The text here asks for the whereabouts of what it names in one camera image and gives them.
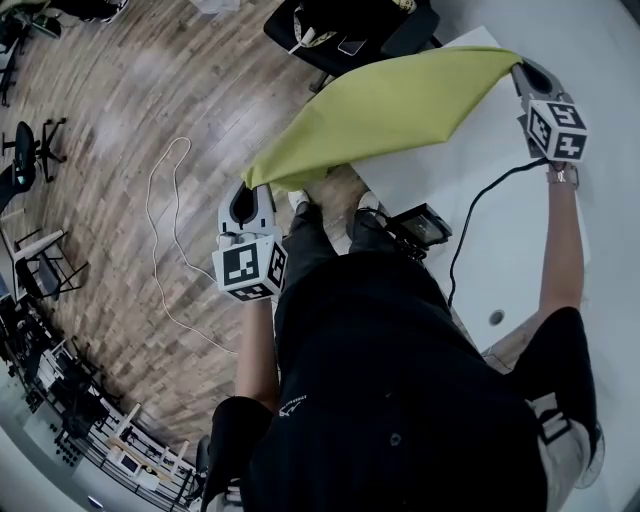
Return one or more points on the person's left forearm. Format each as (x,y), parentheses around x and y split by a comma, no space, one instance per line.
(257,350)

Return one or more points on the yellow-green cloth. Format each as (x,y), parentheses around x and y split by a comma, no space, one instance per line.
(400,100)

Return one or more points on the black waist-mounted device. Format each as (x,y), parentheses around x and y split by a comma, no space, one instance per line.
(422,227)

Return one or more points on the black office chair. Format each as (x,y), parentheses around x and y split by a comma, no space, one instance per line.
(330,62)

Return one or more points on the black folding chair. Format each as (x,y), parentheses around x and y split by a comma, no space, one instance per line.
(42,275)

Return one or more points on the person's right white shoe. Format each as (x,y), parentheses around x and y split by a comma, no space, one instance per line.
(369,199)

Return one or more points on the person's right forearm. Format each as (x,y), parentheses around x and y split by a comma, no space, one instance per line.
(565,250)

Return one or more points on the clear plastic bag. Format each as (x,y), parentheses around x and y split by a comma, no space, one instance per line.
(215,6)

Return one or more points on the dark smartphone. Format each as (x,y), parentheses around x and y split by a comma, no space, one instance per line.
(351,46)

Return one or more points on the person's torso in black shirt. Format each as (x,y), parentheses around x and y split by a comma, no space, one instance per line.
(400,390)

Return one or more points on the black rolling chair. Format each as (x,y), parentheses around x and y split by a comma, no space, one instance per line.
(22,150)

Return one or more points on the person's left leg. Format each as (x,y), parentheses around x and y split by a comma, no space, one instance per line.
(310,245)

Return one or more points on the silver wristwatch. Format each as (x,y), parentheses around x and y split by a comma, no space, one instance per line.
(562,176)

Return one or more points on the person's leg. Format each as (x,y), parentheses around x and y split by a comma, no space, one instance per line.
(310,245)
(367,232)

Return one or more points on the person's left white shoe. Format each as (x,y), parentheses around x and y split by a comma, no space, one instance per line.
(298,197)

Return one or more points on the person's right leg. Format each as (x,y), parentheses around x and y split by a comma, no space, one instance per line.
(367,232)

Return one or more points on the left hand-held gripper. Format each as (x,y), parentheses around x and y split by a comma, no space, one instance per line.
(242,267)

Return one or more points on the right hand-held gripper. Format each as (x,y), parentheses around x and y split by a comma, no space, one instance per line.
(560,130)

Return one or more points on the person's white shoe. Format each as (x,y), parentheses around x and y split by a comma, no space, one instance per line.
(298,197)
(369,199)

